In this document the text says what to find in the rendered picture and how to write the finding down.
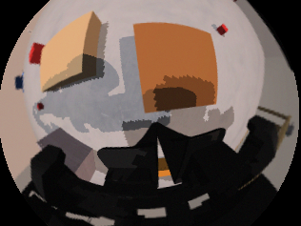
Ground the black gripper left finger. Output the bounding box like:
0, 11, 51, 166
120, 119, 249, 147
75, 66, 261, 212
97, 123, 159, 187

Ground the red cube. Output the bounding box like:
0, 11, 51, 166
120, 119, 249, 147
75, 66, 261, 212
37, 104, 43, 110
216, 24, 228, 35
30, 42, 44, 66

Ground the tan square block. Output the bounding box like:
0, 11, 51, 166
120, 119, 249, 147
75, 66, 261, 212
39, 10, 103, 92

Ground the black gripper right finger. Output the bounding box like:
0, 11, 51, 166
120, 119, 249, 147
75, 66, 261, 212
155, 123, 227, 185

